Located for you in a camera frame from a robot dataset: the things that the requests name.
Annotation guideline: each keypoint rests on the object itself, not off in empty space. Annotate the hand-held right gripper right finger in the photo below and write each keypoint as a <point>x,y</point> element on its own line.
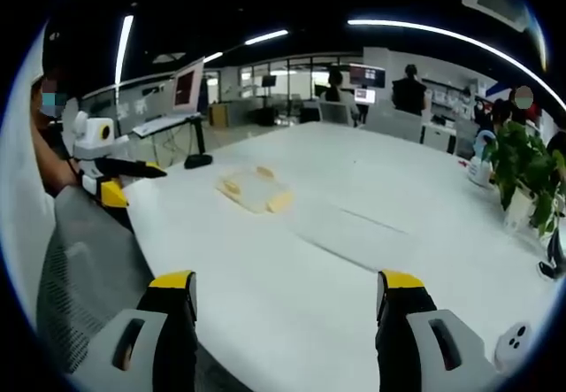
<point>411,317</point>

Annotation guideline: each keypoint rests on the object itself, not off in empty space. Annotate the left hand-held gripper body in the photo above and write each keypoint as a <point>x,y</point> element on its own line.
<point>95,140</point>

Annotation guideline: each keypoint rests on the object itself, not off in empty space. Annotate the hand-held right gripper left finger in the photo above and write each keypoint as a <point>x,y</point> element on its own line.
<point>150,321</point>

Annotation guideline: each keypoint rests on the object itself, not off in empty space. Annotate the grey mesh office chair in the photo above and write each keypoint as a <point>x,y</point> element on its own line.
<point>88,250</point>

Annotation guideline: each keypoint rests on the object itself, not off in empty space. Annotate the black monitor stand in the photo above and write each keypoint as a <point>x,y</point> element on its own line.
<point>197,148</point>

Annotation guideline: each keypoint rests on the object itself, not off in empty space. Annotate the person's white shirt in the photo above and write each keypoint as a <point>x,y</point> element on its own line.
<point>22,215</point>

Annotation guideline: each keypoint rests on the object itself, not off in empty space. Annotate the person's head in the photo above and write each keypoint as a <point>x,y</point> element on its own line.
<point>66,51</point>

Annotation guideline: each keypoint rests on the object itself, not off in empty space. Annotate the tilted computer monitor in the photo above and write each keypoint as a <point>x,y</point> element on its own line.
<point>188,86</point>

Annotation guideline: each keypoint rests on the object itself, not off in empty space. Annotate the cardboard box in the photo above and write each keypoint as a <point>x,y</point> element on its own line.
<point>217,115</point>

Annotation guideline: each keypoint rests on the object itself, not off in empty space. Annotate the white device with three holes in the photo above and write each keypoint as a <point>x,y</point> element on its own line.
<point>513,343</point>

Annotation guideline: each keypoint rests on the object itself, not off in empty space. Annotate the white plant pot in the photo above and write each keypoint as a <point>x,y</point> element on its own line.
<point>519,210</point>

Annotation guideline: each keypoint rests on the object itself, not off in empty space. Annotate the black object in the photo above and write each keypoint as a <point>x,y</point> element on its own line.
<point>552,259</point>

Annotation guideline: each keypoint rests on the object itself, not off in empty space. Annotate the white spray bottle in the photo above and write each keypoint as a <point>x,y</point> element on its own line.
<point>481,166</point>

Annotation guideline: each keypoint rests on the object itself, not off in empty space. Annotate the green potted plant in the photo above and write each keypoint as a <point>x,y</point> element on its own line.
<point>524,157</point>

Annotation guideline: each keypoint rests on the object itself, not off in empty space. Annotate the small desk monitor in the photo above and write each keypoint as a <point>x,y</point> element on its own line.
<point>364,95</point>

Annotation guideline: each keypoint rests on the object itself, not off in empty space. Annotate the wide desk monitor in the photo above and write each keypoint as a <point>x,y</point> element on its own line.
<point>367,75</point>

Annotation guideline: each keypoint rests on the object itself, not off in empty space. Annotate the long ceiling light strip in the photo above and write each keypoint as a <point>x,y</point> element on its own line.
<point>442,33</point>

